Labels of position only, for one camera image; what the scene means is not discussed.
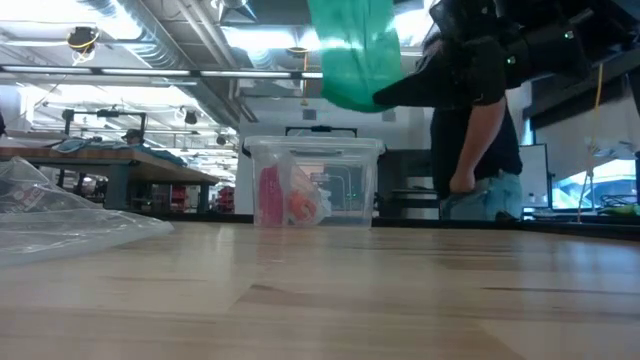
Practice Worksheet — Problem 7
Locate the long ceiling light strip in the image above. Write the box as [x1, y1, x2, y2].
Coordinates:
[0, 64, 324, 80]

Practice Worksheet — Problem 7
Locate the clear plastic bag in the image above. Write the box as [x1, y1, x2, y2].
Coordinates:
[0, 155, 175, 267]

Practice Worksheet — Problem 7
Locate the black cabinet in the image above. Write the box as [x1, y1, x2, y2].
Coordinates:
[377, 149, 441, 221]

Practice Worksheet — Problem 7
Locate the green elastic bandage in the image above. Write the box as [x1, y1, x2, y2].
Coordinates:
[307, 0, 406, 114]

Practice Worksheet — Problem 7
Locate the blue cloth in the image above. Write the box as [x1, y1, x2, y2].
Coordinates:
[52, 137, 189, 167]

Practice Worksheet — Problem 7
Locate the small clear inner bag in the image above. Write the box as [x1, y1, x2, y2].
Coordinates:
[277, 152, 332, 227]

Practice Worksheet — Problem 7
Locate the black camera gantry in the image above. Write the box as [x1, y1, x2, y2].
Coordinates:
[60, 106, 149, 136]

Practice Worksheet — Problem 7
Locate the yellow cable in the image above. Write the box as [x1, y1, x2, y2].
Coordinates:
[577, 62, 605, 224]

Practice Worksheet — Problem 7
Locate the black metal table frame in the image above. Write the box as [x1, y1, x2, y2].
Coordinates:
[144, 212, 640, 242]

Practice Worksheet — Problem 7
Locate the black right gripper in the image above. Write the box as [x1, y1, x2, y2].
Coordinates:
[372, 0, 521, 109]

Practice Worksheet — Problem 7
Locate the white cabinet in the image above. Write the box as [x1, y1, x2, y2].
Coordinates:
[519, 143, 552, 210]

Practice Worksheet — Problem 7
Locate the clear plastic storage box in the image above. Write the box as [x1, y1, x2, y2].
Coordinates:
[243, 124, 387, 230]

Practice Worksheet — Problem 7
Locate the person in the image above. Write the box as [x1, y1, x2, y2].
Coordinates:
[424, 29, 526, 222]
[121, 128, 147, 147]

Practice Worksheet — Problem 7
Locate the orange bandage roll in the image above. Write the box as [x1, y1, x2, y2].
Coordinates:
[287, 192, 320, 226]

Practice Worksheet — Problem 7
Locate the wooden workbench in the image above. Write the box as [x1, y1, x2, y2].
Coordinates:
[0, 145, 221, 211]

